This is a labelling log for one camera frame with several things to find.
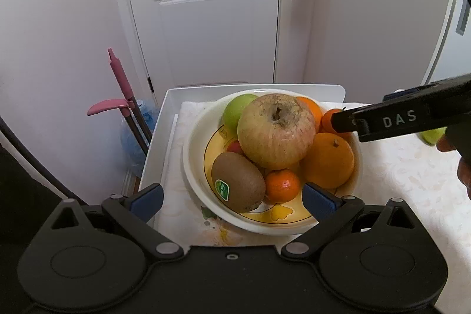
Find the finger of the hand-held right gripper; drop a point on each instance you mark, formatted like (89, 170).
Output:
(344, 121)
(401, 96)

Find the small green fruit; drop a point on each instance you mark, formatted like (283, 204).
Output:
(430, 136)

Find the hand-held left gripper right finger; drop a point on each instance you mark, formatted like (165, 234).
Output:
(320, 201)

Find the green apple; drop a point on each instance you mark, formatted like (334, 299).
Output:
(233, 113)

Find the large blue water bottle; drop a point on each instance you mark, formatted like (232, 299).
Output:
(132, 148)

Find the person's right hand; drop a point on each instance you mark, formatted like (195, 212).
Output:
(465, 174)

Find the brown kiwi with green sticker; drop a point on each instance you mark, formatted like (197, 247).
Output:
(239, 178)

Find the white bowl with yellow print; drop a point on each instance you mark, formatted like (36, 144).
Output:
(195, 159)

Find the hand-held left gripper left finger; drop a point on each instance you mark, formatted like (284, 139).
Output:
(147, 201)

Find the small tangerine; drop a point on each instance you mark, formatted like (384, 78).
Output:
(327, 122)
(281, 187)

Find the large red yellow apple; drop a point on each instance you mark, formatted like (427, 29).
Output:
(276, 133)

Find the small red fruit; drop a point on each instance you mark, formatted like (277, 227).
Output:
(235, 147)

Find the white tray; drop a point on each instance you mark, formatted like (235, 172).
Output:
(162, 130)

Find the white door with grey panel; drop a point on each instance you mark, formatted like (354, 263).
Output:
(460, 53)

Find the white panelled door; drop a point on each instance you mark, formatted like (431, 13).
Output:
(202, 41)

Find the door hinge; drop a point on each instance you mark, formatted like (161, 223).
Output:
(150, 84)

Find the large orange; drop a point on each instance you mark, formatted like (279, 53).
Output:
(327, 163)
(312, 110)

